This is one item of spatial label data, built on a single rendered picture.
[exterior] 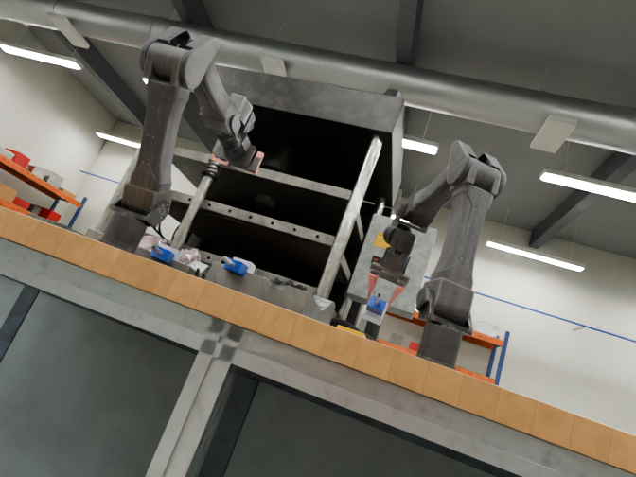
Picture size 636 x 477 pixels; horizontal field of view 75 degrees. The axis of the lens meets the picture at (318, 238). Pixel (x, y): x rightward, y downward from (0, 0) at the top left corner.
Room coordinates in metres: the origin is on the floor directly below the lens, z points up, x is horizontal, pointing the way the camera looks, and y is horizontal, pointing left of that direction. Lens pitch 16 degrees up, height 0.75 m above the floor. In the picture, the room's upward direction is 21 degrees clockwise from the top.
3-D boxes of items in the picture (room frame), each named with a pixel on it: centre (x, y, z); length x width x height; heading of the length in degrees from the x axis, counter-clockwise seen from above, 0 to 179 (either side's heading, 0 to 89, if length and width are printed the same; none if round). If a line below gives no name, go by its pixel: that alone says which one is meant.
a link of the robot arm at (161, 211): (0.78, 0.34, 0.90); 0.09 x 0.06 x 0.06; 82
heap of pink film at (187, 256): (1.25, 0.39, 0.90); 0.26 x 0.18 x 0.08; 1
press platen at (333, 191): (2.30, 0.34, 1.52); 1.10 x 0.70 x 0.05; 74
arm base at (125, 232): (0.77, 0.34, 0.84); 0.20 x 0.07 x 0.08; 82
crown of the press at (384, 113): (2.24, 0.36, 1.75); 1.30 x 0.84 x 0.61; 74
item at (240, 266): (0.99, 0.16, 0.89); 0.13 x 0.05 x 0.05; 164
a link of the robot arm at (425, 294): (0.70, -0.25, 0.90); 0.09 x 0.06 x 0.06; 99
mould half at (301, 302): (1.23, 0.03, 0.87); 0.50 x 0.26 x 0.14; 164
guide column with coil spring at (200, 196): (1.96, 0.62, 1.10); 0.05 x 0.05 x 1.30
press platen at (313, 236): (2.29, 0.35, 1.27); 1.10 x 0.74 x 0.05; 74
